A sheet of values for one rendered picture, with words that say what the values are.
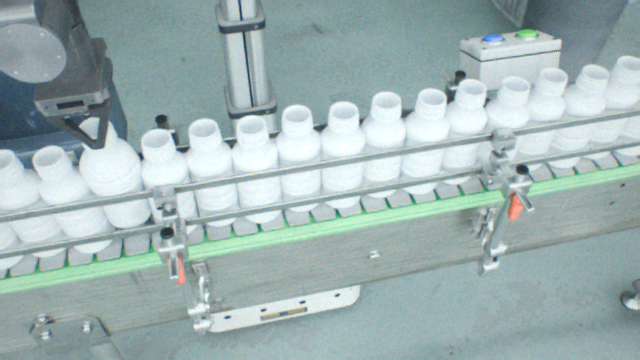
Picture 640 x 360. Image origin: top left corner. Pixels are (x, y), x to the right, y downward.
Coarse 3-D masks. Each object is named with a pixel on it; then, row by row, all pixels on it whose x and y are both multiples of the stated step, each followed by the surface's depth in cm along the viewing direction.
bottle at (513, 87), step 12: (504, 84) 74; (516, 84) 75; (528, 84) 73; (504, 96) 74; (516, 96) 73; (492, 108) 76; (504, 108) 75; (516, 108) 74; (492, 120) 76; (504, 120) 75; (516, 120) 75; (516, 144) 78; (480, 156) 81
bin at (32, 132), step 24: (0, 72) 116; (0, 96) 120; (24, 96) 122; (0, 120) 125; (24, 120) 126; (72, 120) 129; (120, 120) 125; (0, 144) 128; (24, 144) 128; (48, 144) 128; (72, 144) 97
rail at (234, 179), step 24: (360, 120) 77; (576, 120) 76; (600, 120) 77; (432, 144) 73; (456, 144) 74; (624, 144) 83; (288, 168) 71; (312, 168) 72; (480, 168) 80; (144, 192) 68; (360, 192) 77; (0, 216) 65; (24, 216) 66; (216, 216) 74; (240, 216) 75; (72, 240) 71; (96, 240) 72
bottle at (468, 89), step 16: (464, 80) 74; (464, 96) 73; (480, 96) 72; (448, 112) 76; (464, 112) 74; (480, 112) 75; (464, 128) 75; (480, 128) 75; (480, 144) 79; (448, 160) 80; (464, 160) 79
